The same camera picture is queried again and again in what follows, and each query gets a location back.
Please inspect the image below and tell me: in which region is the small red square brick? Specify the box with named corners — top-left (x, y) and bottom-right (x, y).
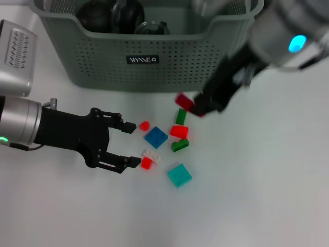
top-left (140, 157), bottom-right (154, 170)

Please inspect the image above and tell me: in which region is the short green studded brick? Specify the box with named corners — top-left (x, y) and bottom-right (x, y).
top-left (171, 138), bottom-right (190, 153)

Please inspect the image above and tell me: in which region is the red curved slope brick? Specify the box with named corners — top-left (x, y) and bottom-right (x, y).
top-left (169, 125), bottom-right (190, 139)

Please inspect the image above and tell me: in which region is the blue square plate brick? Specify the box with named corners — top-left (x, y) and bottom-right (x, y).
top-left (144, 126), bottom-right (169, 150)

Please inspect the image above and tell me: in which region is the glass teacup with black sleeve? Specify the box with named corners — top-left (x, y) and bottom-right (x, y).
top-left (134, 21), bottom-right (171, 36)
top-left (111, 0), bottom-right (146, 34)

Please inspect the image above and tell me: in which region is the turquoise square plate brick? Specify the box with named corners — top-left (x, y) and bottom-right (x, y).
top-left (167, 163), bottom-right (193, 189)

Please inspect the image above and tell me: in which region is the grey-green perforated storage bin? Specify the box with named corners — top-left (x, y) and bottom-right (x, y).
top-left (27, 0), bottom-right (265, 93)

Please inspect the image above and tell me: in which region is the black cable with silver connector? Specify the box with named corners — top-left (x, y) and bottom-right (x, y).
top-left (0, 142), bottom-right (46, 151)

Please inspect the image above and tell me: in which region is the black round teapot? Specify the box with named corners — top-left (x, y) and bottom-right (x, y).
top-left (76, 1), bottom-right (114, 33)

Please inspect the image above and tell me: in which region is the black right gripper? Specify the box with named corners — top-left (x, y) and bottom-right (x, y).
top-left (192, 43), bottom-right (258, 117)

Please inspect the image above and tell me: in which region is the white plate brick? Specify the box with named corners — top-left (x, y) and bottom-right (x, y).
top-left (141, 148), bottom-right (163, 165)

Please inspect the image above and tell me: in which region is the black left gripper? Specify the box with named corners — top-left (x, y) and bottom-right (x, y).
top-left (33, 107), bottom-right (142, 174)

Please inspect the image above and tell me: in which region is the dark red long brick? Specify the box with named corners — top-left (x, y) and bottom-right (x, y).
top-left (175, 93), bottom-right (206, 118)

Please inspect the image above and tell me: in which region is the long green brick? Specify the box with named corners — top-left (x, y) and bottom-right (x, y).
top-left (175, 108), bottom-right (188, 126)

